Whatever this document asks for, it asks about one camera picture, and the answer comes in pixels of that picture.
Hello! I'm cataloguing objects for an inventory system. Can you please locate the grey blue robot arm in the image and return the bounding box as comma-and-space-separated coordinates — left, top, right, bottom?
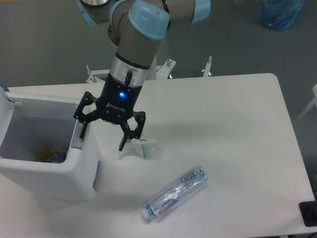
74, 0, 211, 150

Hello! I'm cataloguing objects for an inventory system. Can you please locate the black device at table edge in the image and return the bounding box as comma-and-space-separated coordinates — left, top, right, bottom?
299, 201, 317, 227

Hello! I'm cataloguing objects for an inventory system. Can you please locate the white frame at right edge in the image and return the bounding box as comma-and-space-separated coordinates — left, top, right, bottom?
295, 85, 317, 123

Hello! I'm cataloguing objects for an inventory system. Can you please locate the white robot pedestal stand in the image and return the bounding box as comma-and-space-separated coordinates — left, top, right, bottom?
86, 56, 212, 83

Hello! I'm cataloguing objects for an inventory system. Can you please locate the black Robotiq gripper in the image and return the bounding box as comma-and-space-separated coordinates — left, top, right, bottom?
73, 73, 146, 151

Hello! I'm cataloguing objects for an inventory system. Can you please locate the blue object at left edge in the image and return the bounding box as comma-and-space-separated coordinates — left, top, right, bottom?
0, 84, 9, 92

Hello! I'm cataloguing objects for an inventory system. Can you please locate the trash inside the can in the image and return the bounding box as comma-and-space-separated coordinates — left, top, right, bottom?
37, 150, 68, 164

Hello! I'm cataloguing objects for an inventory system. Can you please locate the white push-button trash can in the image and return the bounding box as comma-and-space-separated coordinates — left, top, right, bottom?
0, 91, 101, 200

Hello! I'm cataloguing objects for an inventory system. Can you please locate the clear plastic water bottle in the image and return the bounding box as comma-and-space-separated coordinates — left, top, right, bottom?
141, 165, 208, 222

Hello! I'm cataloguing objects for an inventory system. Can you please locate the blue plastic bag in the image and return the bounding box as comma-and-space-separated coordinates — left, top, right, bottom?
260, 0, 305, 31

